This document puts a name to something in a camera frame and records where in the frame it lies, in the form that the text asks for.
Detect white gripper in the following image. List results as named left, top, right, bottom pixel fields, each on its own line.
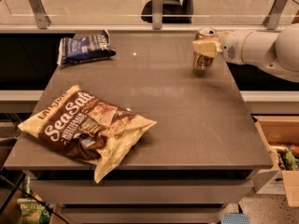
left=192, top=30, right=252, bottom=65

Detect orange soda can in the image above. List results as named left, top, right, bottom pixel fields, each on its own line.
left=193, top=28, right=216, bottom=71

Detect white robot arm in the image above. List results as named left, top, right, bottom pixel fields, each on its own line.
left=192, top=23, right=299, bottom=82

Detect blue chip bag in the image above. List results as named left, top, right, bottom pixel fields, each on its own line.
left=57, top=30, right=116, bottom=65

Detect brown sea salt chip bag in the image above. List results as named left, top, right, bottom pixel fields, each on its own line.
left=19, top=85, right=156, bottom=182

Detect green snack bag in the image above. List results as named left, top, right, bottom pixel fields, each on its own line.
left=17, top=177, right=51, bottom=224

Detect black office chair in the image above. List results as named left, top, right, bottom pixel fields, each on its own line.
left=140, top=0, right=198, bottom=25

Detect cardboard box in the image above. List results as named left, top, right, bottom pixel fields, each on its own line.
left=253, top=116, right=299, bottom=207

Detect items inside cardboard box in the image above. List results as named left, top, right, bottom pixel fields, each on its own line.
left=272, top=144, right=299, bottom=171

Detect blue basket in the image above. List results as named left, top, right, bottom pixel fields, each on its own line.
left=221, top=213, right=250, bottom=224

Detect upper grey drawer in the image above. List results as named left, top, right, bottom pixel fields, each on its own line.
left=31, top=180, right=253, bottom=204

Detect grey drawer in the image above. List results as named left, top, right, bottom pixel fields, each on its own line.
left=31, top=180, right=253, bottom=204
left=60, top=207, right=226, bottom=224

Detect lower grey drawer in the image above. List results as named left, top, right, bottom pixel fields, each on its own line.
left=60, top=207, right=226, bottom=224

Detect right metal glass bracket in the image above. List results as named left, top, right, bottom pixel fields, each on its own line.
left=263, top=0, right=288, bottom=30

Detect metal glass bracket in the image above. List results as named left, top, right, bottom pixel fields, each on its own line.
left=263, top=0, right=288, bottom=30
left=28, top=0, right=51, bottom=29
left=152, top=0, right=163, bottom=30

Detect middle metal glass bracket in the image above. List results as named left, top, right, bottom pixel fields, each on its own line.
left=152, top=0, right=163, bottom=30

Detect left metal glass bracket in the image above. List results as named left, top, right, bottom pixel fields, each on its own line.
left=28, top=0, right=51, bottom=29

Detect black cable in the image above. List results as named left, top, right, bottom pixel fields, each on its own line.
left=0, top=175, right=71, bottom=224

